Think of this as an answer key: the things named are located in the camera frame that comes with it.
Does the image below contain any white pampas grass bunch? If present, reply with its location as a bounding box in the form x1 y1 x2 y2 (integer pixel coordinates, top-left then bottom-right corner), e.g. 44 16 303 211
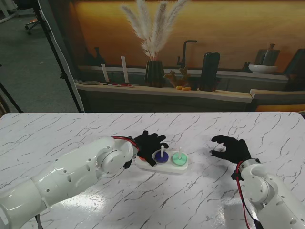
120 0 190 60

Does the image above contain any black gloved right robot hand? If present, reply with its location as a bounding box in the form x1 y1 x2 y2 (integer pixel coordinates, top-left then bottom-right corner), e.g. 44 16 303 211
209 135 252 165

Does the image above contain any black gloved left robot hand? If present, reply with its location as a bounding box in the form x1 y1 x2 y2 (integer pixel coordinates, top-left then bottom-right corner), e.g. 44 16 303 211
133 130 169 167

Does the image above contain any tall white candle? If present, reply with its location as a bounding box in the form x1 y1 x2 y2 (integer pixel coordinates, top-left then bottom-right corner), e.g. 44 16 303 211
120 56 130 84

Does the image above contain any office chair with orange seat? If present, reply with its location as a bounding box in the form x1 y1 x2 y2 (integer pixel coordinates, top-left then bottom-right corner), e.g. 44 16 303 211
23 16 41 35

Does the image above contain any white-edged kitchen backdrop panel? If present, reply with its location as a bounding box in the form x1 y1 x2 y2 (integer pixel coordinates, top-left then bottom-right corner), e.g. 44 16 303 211
38 0 305 113

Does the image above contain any large green ring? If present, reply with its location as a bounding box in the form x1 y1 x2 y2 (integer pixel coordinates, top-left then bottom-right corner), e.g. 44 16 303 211
172 152 188 166

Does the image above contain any black kitchen faucet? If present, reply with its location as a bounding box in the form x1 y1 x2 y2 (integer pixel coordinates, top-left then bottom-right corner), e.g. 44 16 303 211
176 40 198 70

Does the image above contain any medium blue ring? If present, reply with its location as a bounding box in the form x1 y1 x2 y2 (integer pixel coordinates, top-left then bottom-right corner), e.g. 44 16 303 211
153 149 169 165

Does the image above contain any white bowl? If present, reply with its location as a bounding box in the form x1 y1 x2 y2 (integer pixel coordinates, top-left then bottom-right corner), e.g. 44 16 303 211
248 64 279 74

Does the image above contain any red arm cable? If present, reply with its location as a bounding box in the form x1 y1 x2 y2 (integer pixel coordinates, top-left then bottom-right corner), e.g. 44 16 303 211
112 135 141 153
235 162 263 229

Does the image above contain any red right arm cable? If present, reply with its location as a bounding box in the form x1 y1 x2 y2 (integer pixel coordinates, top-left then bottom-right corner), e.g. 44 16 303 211
235 162 263 229

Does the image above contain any red left arm cable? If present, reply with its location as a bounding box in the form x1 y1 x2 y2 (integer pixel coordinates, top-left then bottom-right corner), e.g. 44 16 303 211
112 135 141 153

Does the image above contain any brown plush toy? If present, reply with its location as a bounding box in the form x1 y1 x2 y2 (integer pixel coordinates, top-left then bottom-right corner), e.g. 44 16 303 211
163 67 191 88

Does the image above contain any dark teal box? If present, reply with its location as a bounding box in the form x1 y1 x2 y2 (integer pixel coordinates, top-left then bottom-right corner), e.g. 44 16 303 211
283 49 305 92

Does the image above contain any tall black cylinder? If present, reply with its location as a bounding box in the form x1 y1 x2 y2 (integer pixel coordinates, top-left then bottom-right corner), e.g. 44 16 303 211
200 52 221 93

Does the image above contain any white three-rod Hanoi tower base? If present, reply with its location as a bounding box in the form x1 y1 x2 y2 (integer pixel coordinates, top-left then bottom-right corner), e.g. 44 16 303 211
135 146 189 175

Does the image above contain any short white candle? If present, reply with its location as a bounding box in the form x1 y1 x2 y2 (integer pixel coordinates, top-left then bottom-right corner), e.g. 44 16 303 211
100 63 110 83

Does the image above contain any black tripod stand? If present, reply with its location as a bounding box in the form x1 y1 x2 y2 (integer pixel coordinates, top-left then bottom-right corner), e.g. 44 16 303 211
0 82 24 113
30 0 84 113

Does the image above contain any black ribbed vase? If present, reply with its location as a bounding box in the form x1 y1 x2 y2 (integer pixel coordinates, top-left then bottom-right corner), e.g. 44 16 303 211
144 60 165 88

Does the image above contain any wooden board with red pieces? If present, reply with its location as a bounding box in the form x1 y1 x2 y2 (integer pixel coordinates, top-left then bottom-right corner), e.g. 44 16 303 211
102 82 135 88

